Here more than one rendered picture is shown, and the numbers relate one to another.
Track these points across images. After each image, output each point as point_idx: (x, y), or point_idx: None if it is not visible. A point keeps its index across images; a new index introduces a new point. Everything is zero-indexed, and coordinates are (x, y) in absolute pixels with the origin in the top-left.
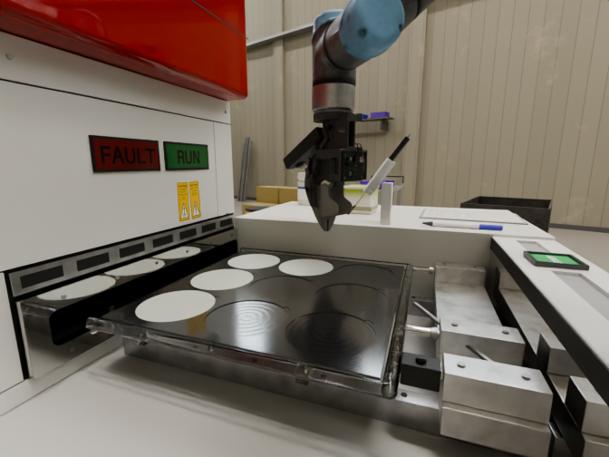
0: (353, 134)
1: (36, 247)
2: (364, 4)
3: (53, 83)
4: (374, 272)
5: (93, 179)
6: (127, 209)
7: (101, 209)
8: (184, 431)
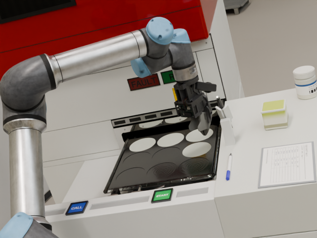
0: (180, 96)
1: (117, 114)
2: (130, 63)
3: (113, 67)
4: (196, 167)
5: (131, 92)
6: (146, 101)
7: (136, 102)
8: None
